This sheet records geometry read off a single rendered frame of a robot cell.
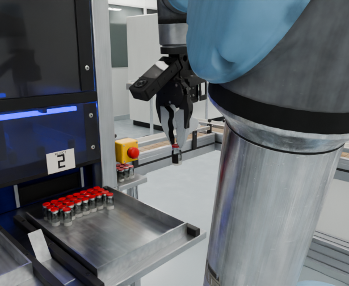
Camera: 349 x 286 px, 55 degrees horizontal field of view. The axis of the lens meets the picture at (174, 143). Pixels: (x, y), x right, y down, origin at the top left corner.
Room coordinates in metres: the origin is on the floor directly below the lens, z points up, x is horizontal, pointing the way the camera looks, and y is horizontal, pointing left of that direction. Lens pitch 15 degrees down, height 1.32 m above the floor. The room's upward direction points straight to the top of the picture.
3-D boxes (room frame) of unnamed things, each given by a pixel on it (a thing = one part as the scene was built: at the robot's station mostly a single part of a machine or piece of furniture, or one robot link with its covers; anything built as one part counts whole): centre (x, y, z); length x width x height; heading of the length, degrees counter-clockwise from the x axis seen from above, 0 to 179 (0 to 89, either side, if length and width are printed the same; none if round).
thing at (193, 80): (0.71, -0.01, 1.27); 0.09 x 0.08 x 0.12; 137
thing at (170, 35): (0.70, 0.00, 1.35); 0.08 x 0.08 x 0.05
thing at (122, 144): (1.11, 0.17, 1.00); 0.08 x 0.07 x 0.07; 46
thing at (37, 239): (0.62, 0.26, 0.91); 0.14 x 0.03 x 0.06; 46
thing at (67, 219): (0.79, 0.28, 0.90); 0.02 x 0.02 x 0.05
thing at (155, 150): (1.42, 0.08, 0.92); 0.69 x 0.16 x 0.16; 136
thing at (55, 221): (0.85, 0.26, 0.90); 0.18 x 0.02 x 0.05; 135
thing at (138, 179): (1.15, 0.19, 0.87); 0.14 x 0.13 x 0.02; 46
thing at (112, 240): (0.77, 0.18, 0.90); 0.34 x 0.26 x 0.04; 45
